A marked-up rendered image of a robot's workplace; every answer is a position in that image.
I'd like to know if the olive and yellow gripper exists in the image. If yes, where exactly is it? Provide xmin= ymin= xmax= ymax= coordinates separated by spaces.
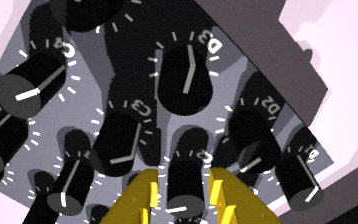
xmin=99 ymin=167 xmax=281 ymax=224

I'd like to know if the grey panel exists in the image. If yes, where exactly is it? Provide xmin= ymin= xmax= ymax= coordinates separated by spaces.
xmin=0 ymin=0 xmax=335 ymax=224

